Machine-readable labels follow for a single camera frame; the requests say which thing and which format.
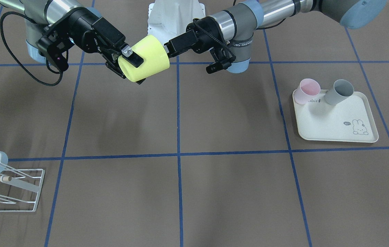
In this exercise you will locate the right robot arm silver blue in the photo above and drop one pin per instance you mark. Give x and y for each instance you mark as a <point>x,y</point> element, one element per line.
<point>39,16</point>

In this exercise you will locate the white central pedestal column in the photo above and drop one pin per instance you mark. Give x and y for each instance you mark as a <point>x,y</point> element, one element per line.
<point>169,18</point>

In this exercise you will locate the white wire cup rack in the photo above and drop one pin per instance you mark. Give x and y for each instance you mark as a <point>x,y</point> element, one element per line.
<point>20,189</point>

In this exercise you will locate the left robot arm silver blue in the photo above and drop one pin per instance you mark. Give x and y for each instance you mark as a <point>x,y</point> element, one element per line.
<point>228,34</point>

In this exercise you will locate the cream bunny tray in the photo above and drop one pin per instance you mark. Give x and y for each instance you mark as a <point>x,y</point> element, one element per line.
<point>348,121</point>

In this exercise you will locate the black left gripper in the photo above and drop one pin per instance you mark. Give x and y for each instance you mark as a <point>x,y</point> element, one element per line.
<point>204,38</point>

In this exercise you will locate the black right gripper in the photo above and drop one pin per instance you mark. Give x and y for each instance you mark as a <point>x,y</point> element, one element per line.
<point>84,26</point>

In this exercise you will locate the pink plastic cup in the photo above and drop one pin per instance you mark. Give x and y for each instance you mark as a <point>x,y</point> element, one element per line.
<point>306,91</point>

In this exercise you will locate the grey plastic cup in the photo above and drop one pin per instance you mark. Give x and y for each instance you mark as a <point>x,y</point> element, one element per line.
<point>340,91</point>

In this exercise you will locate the yellow plastic cup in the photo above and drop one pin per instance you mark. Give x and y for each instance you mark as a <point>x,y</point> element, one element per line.
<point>155,59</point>

